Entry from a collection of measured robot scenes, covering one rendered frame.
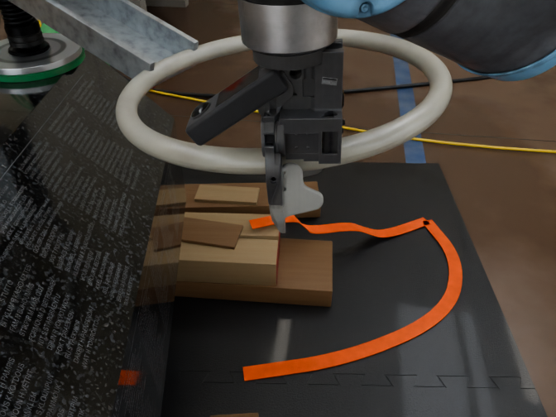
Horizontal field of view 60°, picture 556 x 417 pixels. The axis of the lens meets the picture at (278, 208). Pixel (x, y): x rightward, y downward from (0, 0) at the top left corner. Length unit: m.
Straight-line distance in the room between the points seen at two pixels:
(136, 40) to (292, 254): 0.96
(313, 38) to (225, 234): 1.21
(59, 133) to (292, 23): 0.66
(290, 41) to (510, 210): 1.87
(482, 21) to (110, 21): 0.78
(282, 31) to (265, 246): 1.18
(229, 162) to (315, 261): 1.15
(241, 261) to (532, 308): 0.98
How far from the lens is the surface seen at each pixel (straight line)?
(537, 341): 1.76
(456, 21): 0.35
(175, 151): 0.57
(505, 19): 0.37
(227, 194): 1.95
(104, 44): 0.90
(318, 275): 1.61
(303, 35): 0.44
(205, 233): 1.61
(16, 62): 1.17
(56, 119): 1.03
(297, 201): 0.53
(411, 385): 1.51
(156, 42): 0.97
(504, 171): 2.47
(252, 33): 0.45
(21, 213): 0.85
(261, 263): 1.51
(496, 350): 1.66
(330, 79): 0.48
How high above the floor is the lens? 1.27
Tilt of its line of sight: 39 degrees down
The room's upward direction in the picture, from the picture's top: straight up
